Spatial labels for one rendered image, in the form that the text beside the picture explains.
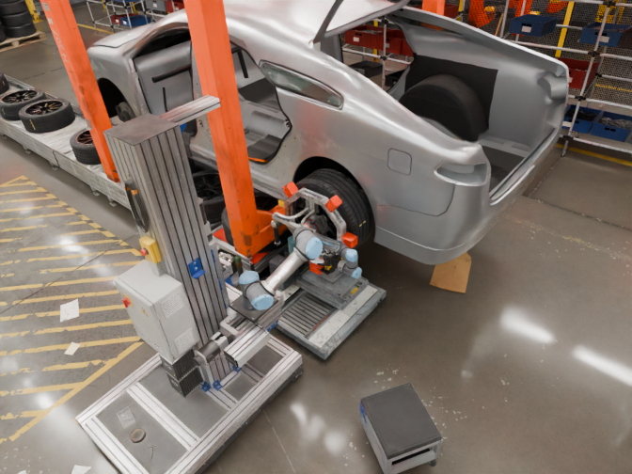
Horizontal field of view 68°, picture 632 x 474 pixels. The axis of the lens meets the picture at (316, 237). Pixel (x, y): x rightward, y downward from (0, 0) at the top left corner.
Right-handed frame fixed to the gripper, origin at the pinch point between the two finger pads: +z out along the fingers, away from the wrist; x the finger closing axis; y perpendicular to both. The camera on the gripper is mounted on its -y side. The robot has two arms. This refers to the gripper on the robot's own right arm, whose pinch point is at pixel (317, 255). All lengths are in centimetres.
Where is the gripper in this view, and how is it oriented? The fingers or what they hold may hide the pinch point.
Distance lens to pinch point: 324.4
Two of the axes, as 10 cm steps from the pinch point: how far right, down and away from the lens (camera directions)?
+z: -7.7, -3.6, 5.3
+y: -0.6, -7.8, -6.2
